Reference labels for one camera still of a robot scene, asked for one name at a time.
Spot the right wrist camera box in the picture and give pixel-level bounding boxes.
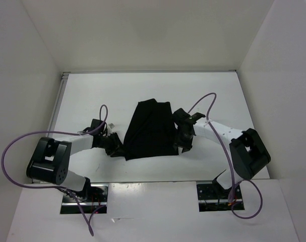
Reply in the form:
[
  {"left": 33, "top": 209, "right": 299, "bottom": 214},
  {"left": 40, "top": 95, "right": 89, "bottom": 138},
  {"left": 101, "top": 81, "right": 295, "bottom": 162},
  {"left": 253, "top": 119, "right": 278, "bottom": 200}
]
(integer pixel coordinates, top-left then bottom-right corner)
[{"left": 172, "top": 108, "right": 190, "bottom": 126}]

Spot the black skirt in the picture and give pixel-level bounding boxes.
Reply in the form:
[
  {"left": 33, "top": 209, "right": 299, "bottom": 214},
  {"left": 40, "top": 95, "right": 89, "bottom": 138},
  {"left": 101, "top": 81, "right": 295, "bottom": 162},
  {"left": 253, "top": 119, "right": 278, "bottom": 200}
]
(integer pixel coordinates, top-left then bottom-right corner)
[{"left": 124, "top": 99, "right": 178, "bottom": 160}]

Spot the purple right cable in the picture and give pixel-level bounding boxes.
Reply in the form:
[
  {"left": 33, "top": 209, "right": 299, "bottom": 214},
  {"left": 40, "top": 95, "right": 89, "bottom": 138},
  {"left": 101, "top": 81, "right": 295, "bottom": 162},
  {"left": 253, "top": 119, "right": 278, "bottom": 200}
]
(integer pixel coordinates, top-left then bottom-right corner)
[{"left": 188, "top": 92, "right": 264, "bottom": 219}]

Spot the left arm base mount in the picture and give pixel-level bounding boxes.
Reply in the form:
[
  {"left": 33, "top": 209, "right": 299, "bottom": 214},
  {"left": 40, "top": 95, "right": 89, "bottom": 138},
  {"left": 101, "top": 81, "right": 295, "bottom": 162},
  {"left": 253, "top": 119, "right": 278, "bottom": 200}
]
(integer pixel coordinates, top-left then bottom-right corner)
[{"left": 60, "top": 183, "right": 109, "bottom": 215}]

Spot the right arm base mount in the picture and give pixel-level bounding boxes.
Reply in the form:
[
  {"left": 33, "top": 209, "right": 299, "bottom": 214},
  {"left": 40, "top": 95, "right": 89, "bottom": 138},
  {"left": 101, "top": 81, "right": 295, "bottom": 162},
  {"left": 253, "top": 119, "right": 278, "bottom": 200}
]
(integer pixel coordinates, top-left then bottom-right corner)
[{"left": 196, "top": 182, "right": 244, "bottom": 212}]

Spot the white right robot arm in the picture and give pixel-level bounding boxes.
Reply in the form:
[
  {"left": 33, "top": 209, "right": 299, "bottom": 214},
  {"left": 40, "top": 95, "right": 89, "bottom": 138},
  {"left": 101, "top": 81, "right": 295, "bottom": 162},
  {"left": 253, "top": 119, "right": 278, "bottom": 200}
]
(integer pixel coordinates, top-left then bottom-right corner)
[{"left": 175, "top": 119, "right": 271, "bottom": 198}]

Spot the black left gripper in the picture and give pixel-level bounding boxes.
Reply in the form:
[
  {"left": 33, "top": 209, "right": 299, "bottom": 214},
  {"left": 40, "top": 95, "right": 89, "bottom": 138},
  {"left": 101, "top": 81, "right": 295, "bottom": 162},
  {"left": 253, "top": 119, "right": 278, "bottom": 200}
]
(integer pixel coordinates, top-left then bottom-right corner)
[{"left": 96, "top": 132, "right": 129, "bottom": 158}]

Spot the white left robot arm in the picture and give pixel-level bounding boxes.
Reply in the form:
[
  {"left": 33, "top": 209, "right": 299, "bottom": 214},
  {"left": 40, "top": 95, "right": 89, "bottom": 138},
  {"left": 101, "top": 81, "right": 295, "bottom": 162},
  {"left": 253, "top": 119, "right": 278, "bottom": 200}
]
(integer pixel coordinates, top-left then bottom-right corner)
[{"left": 26, "top": 121, "right": 126, "bottom": 202}]

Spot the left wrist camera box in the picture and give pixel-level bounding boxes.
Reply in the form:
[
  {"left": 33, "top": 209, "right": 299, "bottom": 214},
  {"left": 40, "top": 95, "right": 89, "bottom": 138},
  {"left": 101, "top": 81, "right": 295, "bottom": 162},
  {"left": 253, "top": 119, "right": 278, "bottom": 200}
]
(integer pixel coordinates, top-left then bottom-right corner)
[{"left": 88, "top": 119, "right": 115, "bottom": 136}]

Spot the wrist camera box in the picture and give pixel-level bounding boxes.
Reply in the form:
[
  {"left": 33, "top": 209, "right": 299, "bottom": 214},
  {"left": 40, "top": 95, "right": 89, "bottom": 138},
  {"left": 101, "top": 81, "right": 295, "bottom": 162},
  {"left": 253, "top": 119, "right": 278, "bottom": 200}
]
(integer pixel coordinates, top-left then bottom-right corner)
[
  {"left": 172, "top": 108, "right": 190, "bottom": 126},
  {"left": 88, "top": 119, "right": 115, "bottom": 136}
]

